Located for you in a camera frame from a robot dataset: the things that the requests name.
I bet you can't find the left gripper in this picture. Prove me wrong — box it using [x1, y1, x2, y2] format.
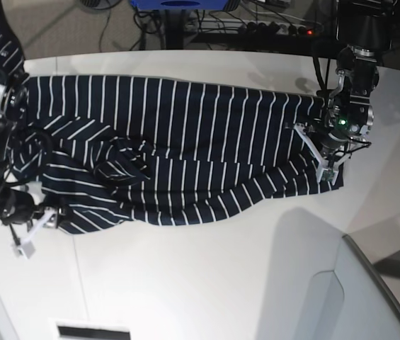
[285, 122, 372, 174]

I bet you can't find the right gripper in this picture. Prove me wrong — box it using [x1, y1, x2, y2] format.
[0, 189, 67, 244]

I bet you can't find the navy white striped t-shirt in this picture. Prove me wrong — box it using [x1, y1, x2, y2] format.
[0, 3, 343, 234]

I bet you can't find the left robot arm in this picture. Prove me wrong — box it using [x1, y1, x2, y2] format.
[292, 1, 395, 183]

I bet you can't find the power strip with red light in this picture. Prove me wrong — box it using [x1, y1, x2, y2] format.
[238, 21, 325, 37]

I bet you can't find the blue plastic bin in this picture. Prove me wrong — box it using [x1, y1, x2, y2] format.
[130, 0, 227, 11]

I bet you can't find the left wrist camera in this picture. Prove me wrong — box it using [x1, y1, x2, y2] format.
[316, 165, 339, 185]

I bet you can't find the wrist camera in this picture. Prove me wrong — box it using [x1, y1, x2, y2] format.
[12, 242, 35, 260]
[316, 165, 339, 185]

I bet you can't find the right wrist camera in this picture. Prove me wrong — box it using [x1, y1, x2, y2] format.
[12, 242, 35, 260]

